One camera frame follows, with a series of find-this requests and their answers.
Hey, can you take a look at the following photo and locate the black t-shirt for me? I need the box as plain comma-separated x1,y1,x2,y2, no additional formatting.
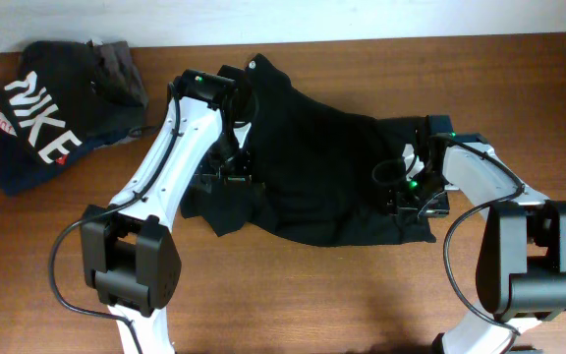
180,54,436,247

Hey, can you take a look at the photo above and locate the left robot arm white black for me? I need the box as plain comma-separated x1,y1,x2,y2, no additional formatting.
80,66,258,353

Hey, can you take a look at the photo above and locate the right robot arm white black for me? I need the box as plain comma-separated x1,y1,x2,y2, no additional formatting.
385,115,566,353

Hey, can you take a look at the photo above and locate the grey folded garment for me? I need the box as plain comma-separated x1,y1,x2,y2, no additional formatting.
85,40,149,146

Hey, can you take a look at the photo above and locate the black Nike shirt folded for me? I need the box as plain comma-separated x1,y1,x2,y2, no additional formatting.
0,40,146,166

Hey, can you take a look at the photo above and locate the navy folded garment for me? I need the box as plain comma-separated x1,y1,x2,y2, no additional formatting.
0,130,134,196

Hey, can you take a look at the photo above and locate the red white folded garment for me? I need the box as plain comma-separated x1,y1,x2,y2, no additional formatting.
0,100,82,164

